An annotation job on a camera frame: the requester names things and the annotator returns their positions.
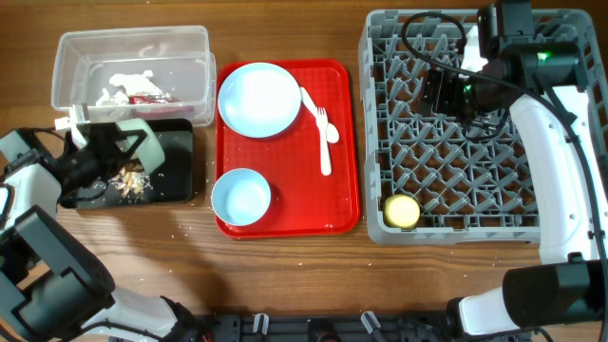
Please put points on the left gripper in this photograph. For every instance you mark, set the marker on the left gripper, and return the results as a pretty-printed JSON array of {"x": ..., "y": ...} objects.
[{"x": 102, "y": 142}]

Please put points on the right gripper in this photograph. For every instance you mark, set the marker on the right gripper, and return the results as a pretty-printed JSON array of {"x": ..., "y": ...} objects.
[{"x": 445, "y": 82}]

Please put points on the pale green bowl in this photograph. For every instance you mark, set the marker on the pale green bowl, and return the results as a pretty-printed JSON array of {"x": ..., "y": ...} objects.
[{"x": 149, "y": 152}]

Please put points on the red snack wrapper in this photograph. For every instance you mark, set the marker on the red snack wrapper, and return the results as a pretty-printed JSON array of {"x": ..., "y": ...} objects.
[{"x": 150, "y": 99}]

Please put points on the food scraps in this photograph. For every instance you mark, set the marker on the food scraps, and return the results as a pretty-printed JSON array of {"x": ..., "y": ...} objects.
[{"x": 131, "y": 181}]

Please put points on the white napkin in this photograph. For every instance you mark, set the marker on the white napkin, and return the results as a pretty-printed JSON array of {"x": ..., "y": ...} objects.
[{"x": 130, "y": 86}]

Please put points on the white plastic spoon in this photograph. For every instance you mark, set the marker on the white plastic spoon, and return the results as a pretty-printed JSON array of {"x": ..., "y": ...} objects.
[{"x": 332, "y": 133}]

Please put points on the yellow plastic cup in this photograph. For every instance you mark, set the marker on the yellow plastic cup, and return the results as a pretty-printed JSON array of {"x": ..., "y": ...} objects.
[{"x": 401, "y": 211}]

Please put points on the white plastic fork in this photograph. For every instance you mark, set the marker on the white plastic fork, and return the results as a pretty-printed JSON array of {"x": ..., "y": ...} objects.
[{"x": 325, "y": 159}]

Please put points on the small light blue bowl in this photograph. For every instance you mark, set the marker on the small light blue bowl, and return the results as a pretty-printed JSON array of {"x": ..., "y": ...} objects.
[{"x": 241, "y": 197}]

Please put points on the light blue plate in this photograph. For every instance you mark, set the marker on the light blue plate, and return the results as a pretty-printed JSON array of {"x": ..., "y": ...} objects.
[{"x": 259, "y": 100}]

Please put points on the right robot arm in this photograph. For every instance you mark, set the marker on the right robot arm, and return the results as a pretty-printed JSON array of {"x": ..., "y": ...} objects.
[{"x": 542, "y": 88}]

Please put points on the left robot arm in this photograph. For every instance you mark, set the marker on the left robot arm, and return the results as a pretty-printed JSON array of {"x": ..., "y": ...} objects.
[{"x": 52, "y": 286}]

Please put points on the clear plastic waste bin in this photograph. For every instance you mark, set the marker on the clear plastic waste bin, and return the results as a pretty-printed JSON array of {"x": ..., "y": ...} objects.
[{"x": 179, "y": 56}]

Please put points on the black waste tray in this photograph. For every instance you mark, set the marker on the black waste tray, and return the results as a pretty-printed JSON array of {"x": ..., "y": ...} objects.
[{"x": 172, "y": 181}]

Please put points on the red serving tray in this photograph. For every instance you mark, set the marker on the red serving tray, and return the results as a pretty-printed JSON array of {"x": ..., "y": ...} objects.
[{"x": 304, "y": 202}]

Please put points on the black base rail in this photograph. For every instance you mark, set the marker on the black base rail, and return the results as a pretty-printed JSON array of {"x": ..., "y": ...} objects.
[{"x": 367, "y": 327}]

